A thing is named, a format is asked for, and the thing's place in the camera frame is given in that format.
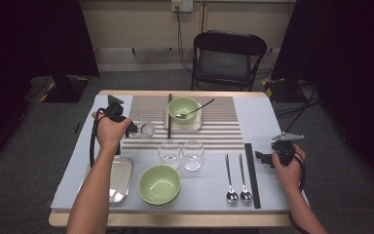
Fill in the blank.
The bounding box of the black taped stand base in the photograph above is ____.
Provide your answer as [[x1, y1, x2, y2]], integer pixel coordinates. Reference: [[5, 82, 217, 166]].
[[40, 75, 90, 104], [262, 77, 306, 104]]

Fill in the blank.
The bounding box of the right hand-held gripper cable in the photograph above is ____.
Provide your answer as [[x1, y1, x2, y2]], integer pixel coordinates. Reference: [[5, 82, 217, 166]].
[[286, 150, 311, 234]]

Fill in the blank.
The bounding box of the person's left hand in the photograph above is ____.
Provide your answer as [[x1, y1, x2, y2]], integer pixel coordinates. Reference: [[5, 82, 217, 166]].
[[92, 110, 133, 154]]

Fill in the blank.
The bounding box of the black folding chair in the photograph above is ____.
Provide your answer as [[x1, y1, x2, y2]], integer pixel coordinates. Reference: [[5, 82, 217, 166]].
[[190, 29, 269, 92]]

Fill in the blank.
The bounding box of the clear drinking glass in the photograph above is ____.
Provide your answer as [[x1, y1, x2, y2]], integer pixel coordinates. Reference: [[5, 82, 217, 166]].
[[158, 139, 182, 170], [181, 139, 206, 173], [129, 119, 157, 140]]

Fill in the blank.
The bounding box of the dark curtain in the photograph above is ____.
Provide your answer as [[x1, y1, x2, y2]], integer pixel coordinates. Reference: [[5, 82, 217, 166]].
[[0, 0, 100, 170], [271, 0, 374, 193]]

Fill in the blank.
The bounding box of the row of black chopsticks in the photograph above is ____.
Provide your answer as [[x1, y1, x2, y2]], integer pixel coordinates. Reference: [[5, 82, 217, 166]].
[[243, 142, 262, 210]]

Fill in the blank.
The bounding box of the white wall socket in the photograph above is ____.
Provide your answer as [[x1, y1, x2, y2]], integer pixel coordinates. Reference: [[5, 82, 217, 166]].
[[170, 0, 194, 14]]

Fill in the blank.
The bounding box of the silver metal spoon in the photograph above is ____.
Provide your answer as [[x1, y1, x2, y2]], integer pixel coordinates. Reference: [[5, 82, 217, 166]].
[[238, 153, 253, 204], [174, 97, 216, 120], [224, 153, 240, 204]]

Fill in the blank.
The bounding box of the green ceramic bowl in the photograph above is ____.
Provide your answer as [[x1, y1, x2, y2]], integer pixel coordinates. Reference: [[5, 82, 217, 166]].
[[141, 194, 180, 209], [168, 97, 203, 126], [138, 164, 182, 205]]

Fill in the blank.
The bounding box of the hand-held gripper cable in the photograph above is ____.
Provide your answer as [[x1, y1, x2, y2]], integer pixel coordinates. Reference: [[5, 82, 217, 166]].
[[286, 150, 311, 234], [89, 107, 110, 169]]

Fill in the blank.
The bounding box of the black wall socket cable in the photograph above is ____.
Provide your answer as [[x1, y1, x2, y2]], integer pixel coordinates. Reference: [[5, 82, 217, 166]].
[[174, 5, 194, 74]]

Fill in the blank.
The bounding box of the left hand-held gripper cable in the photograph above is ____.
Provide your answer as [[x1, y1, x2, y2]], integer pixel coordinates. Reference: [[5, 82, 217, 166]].
[[89, 107, 110, 169]]

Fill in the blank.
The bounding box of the person's right hand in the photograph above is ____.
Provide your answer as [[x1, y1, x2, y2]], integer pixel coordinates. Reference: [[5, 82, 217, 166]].
[[271, 143, 307, 193]]

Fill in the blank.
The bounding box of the white square plate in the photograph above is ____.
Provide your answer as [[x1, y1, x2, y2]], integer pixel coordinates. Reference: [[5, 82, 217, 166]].
[[164, 102, 204, 132], [80, 156, 134, 204]]

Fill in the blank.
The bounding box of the black floor cable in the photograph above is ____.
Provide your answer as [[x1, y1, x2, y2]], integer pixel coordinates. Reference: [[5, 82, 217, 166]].
[[274, 82, 320, 137]]

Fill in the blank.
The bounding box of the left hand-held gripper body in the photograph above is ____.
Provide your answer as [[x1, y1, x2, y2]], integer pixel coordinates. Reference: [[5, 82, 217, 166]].
[[104, 95, 129, 124]]

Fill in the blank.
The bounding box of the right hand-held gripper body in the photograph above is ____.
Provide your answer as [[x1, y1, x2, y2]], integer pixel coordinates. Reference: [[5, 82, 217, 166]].
[[271, 132, 305, 167]]

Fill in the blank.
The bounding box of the brown white striped placemat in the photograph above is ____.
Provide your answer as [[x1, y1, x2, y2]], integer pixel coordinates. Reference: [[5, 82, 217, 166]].
[[121, 95, 245, 152]]

